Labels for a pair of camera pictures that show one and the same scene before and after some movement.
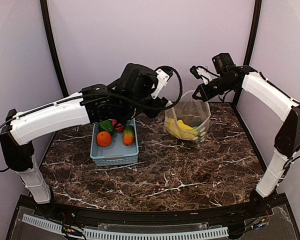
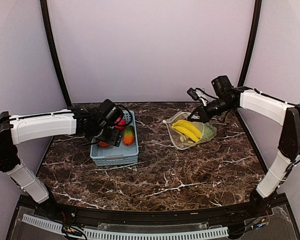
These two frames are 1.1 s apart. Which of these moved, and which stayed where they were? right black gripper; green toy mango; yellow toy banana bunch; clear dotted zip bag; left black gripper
Moved: left black gripper; right black gripper; clear dotted zip bag
Stayed: yellow toy banana bunch; green toy mango
